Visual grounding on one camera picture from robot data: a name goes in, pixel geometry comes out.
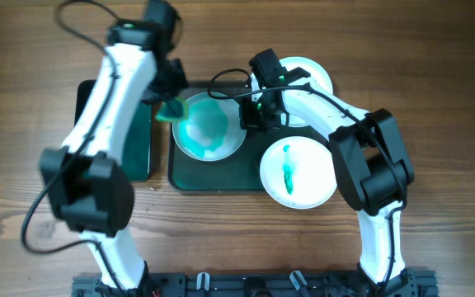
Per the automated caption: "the green yellow sponge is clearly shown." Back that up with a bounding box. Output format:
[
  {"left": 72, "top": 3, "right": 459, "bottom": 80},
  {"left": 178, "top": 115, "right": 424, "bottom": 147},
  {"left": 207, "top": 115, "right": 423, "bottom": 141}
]
[{"left": 155, "top": 97, "right": 189, "bottom": 123}]

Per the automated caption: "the white plate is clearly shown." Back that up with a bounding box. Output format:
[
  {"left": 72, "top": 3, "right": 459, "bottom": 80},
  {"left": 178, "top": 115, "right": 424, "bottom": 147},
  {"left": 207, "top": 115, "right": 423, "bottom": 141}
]
[
  {"left": 250, "top": 56, "right": 334, "bottom": 129},
  {"left": 260, "top": 136, "right": 336, "bottom": 210},
  {"left": 172, "top": 92, "right": 247, "bottom": 162}
]

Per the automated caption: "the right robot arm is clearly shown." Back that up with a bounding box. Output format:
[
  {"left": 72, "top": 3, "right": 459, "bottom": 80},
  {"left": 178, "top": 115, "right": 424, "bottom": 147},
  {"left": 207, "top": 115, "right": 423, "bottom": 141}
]
[{"left": 242, "top": 49, "right": 414, "bottom": 295}]

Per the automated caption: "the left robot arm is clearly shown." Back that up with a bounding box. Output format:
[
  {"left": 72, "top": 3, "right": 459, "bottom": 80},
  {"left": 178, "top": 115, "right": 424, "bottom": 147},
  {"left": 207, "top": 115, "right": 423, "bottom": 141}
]
[{"left": 40, "top": 1, "right": 188, "bottom": 296}]

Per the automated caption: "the large dark green tray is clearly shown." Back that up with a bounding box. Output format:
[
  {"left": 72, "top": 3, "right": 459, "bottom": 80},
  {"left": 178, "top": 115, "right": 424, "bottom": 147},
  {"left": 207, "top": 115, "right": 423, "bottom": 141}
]
[{"left": 167, "top": 81, "right": 325, "bottom": 193}]

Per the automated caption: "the small black water tray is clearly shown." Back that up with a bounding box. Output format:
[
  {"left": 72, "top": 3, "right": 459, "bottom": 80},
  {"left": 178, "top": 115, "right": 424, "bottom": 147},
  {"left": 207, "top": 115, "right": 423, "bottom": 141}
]
[{"left": 74, "top": 78, "right": 154, "bottom": 183}]

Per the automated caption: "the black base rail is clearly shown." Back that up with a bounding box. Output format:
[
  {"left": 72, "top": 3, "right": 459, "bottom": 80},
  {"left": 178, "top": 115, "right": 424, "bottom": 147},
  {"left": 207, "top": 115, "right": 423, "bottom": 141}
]
[{"left": 71, "top": 270, "right": 440, "bottom": 297}]

